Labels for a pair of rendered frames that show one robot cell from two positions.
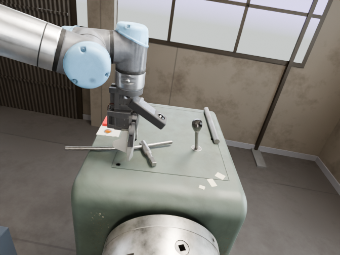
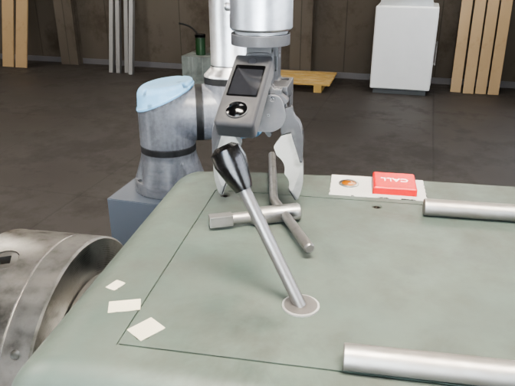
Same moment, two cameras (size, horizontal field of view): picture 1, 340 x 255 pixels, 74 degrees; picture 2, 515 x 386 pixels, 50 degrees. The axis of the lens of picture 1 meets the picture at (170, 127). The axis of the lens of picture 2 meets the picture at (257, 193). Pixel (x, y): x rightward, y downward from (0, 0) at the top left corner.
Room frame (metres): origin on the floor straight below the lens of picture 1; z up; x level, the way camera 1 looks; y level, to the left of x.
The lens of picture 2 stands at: (0.73, -0.54, 1.56)
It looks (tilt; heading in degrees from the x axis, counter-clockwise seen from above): 23 degrees down; 104
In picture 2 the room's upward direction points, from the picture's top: straight up
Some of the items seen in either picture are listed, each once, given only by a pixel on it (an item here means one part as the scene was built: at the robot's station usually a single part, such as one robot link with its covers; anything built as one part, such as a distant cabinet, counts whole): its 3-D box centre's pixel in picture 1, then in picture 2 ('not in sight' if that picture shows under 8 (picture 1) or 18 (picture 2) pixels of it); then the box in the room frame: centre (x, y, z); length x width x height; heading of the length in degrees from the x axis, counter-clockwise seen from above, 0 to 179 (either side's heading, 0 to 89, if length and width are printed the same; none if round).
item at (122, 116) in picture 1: (125, 107); (261, 81); (0.56, 0.13, 1.42); 0.09 x 0.08 x 0.12; 94
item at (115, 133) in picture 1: (111, 132); (375, 204); (0.72, 0.21, 1.23); 0.13 x 0.08 x 0.06; 4
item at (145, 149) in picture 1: (147, 153); (254, 216); (0.57, 0.06, 1.27); 0.12 x 0.02 x 0.02; 29
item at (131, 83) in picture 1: (130, 79); (258, 14); (0.56, 0.12, 1.50); 0.08 x 0.08 x 0.05
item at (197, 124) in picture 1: (196, 126); (232, 166); (0.59, -0.08, 1.38); 0.04 x 0.03 x 0.05; 4
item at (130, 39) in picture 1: (130, 48); not in sight; (0.56, 0.13, 1.58); 0.09 x 0.08 x 0.11; 112
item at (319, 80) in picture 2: not in sight; (288, 80); (-0.68, 6.56, 0.06); 1.21 x 0.84 x 0.11; 178
